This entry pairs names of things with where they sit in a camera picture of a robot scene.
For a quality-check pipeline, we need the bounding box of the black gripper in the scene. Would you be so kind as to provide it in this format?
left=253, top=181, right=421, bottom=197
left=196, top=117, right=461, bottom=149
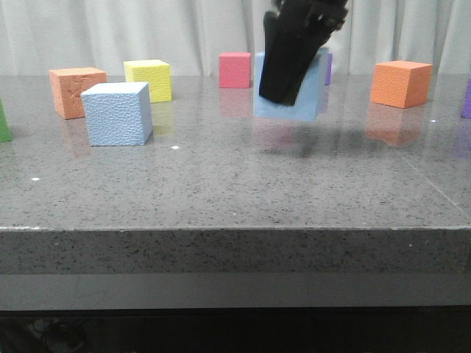
left=259, top=1, right=348, bottom=106

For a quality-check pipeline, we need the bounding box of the light blue foam block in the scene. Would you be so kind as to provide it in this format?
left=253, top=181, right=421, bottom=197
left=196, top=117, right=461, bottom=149
left=81, top=82, right=152, bottom=146
left=253, top=48, right=329, bottom=121

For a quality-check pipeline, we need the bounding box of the purple foam block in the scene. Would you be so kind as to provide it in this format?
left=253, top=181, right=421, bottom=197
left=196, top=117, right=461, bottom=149
left=325, top=53, right=333, bottom=85

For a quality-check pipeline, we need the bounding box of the red foam block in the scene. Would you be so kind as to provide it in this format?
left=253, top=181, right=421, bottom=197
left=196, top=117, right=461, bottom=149
left=219, top=51, right=251, bottom=88

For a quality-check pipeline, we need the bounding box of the right orange foam block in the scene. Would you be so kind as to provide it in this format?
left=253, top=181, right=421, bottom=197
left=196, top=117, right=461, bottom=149
left=370, top=60, right=433, bottom=109

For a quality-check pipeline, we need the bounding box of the orange foam block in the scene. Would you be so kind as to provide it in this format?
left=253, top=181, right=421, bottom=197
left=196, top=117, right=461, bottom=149
left=370, top=60, right=433, bottom=109
left=49, top=67, right=107, bottom=120

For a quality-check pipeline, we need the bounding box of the yellow foam block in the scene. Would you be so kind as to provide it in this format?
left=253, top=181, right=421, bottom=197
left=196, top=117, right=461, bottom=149
left=123, top=60, right=172, bottom=103

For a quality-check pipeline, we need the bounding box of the purple block at right edge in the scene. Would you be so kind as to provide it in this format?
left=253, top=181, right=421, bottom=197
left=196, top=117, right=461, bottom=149
left=461, top=77, right=471, bottom=119

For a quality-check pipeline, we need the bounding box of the left orange foam block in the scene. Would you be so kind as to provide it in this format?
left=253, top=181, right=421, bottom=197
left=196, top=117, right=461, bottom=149
left=49, top=67, right=107, bottom=120

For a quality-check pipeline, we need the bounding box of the white curtain backdrop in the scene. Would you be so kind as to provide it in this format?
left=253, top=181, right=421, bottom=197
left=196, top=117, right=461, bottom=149
left=1, top=1, right=470, bottom=76

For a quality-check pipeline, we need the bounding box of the green foam block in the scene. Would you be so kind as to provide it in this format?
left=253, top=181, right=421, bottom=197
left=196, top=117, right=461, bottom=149
left=0, top=101, right=13, bottom=143

